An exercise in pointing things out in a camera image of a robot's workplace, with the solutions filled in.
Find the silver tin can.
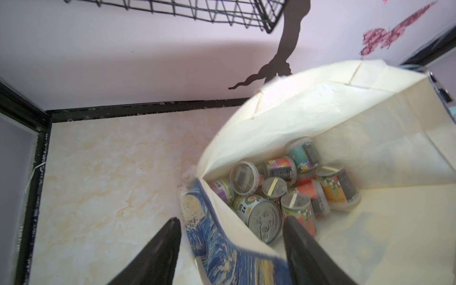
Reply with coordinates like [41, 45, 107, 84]
[232, 194, 282, 244]

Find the purple label small jar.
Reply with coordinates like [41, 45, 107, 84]
[210, 178, 235, 205]

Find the red label seed jar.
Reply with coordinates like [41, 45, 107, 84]
[280, 192, 317, 237]

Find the pink label seed jar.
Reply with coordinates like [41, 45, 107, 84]
[262, 177, 288, 203]

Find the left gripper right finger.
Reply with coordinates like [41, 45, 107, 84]
[283, 216, 356, 285]

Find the green label seed jar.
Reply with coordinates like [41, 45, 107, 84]
[285, 137, 321, 174]

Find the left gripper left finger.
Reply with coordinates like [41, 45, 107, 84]
[109, 217, 182, 285]

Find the black wire basket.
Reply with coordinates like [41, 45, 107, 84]
[63, 0, 287, 34]

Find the clear seed jar grey lid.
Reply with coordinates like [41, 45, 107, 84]
[229, 161, 260, 196]

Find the cream canvas tote bag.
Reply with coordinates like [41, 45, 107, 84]
[181, 60, 456, 285]

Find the orange label seed jar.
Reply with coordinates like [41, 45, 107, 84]
[316, 163, 361, 210]

